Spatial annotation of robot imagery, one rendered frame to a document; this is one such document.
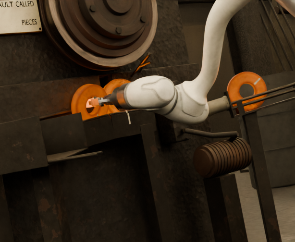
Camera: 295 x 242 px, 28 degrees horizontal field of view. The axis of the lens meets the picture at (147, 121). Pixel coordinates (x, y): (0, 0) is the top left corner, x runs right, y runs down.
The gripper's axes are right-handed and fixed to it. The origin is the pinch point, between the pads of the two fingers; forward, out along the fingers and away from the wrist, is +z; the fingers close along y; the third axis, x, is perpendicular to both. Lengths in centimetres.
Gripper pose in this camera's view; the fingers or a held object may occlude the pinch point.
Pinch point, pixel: (92, 102)
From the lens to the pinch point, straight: 218.2
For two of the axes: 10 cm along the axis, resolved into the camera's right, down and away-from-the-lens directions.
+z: -6.2, 0.7, 7.8
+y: 7.6, -1.6, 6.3
